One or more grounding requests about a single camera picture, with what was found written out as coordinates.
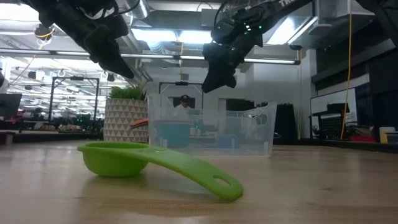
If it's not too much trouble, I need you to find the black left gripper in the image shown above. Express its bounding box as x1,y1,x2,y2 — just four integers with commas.
29,0,136,80

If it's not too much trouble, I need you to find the round black ceiling fixture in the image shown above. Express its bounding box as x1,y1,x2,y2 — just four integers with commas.
33,24,56,42

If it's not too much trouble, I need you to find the dark computer monitor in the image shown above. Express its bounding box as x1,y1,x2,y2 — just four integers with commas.
0,93,22,118

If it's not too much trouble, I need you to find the long silver overhead bar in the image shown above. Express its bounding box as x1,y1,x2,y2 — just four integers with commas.
0,48,302,65

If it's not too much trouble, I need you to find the white container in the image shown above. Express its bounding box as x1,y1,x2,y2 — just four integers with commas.
378,126,396,144

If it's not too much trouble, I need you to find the large teal measuring cup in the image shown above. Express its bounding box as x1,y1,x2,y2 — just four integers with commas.
154,121,192,149

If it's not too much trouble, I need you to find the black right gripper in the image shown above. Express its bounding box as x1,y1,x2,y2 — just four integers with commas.
201,32,264,93

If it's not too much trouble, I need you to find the black cabinet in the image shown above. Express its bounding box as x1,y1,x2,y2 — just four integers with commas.
275,103,301,141

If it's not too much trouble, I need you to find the yellow hanging cable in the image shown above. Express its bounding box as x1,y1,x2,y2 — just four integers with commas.
340,9,353,140

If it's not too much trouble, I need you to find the black wire rack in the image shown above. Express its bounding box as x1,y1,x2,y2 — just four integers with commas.
310,102,358,141

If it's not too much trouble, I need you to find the green measuring cup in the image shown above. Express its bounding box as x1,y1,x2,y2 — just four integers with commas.
76,141,244,202

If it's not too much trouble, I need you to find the clear plastic basket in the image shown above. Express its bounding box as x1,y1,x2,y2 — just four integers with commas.
147,93,278,158

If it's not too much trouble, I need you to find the whiteboard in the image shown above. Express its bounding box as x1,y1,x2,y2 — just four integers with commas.
310,88,358,125

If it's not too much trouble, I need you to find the black overhead frame strut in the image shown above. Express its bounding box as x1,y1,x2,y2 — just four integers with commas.
354,0,398,43

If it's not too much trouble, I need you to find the flat red box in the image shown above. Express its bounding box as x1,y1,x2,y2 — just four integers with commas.
348,134,377,143

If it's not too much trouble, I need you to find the black aluminium frame rail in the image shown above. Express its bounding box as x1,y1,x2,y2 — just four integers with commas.
0,132,398,154

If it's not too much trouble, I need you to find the black gantry frame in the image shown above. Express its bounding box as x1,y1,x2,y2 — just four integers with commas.
159,81,205,110
48,76,100,123

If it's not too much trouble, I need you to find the potted plant, white patterned pot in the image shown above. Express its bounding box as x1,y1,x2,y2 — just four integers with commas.
103,79,149,144

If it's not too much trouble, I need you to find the person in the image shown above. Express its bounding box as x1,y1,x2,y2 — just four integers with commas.
174,94,196,110

